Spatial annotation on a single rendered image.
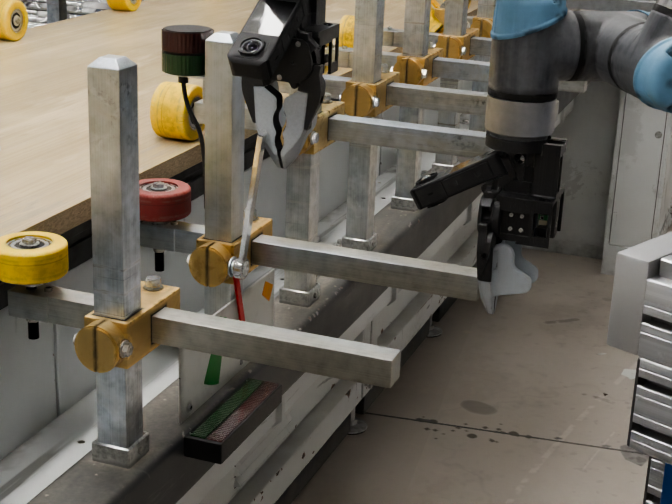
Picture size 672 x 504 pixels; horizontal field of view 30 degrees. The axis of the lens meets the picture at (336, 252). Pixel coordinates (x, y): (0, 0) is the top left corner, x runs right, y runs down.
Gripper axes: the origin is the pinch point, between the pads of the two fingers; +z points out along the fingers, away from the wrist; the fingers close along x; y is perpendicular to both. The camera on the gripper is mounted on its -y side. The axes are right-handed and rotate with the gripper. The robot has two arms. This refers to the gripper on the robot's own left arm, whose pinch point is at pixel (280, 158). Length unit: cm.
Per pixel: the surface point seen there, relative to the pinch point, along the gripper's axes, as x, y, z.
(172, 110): 30.5, 32.7, 5.8
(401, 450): 20, 121, 103
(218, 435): 2.4, -9.7, 29.4
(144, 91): 51, 62, 12
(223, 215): 9.6, 5.9, 9.8
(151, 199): 20.1, 7.7, 10.0
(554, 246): 17, 274, 104
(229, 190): 8.9, 6.0, 6.7
